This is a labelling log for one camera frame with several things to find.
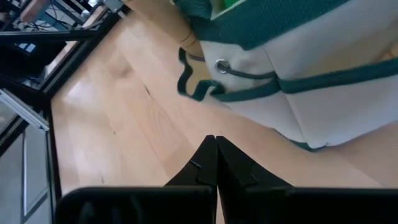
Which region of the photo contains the black metal table frame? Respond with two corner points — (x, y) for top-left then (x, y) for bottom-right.
(0, 6), (131, 203)

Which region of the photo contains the green plastic spray bottle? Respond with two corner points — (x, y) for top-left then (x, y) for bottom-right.
(217, 0), (242, 10)

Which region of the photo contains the silver aluminium bracket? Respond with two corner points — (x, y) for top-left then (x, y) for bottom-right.
(0, 88), (50, 132)

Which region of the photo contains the black diagonal rig beam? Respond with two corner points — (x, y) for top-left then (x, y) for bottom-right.
(0, 28), (103, 44)

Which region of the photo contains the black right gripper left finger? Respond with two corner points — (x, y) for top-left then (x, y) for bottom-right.
(55, 134), (218, 224)

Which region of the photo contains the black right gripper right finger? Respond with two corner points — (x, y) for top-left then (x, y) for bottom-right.
(216, 136), (398, 224)

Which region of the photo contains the beige green-trimmed gardening bag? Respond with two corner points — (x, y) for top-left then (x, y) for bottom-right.
(172, 0), (398, 152)

